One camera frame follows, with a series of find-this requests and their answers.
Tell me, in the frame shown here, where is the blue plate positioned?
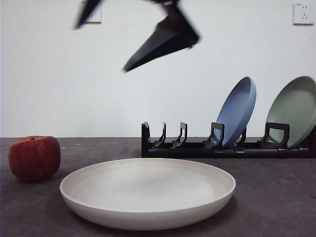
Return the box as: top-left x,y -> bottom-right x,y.
215,76 -> 257,148

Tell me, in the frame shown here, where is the cream yellow plate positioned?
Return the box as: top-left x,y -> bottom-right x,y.
59,158 -> 237,232

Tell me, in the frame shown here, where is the green plate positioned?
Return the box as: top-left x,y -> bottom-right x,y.
265,75 -> 316,149

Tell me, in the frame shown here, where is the red yellow apple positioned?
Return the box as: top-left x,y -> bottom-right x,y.
8,135 -> 62,183

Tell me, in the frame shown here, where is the black plate rack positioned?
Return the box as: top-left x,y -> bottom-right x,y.
141,121 -> 310,159

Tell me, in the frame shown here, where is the white wall socket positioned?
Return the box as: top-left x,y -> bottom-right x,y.
79,0 -> 102,24
293,2 -> 315,25

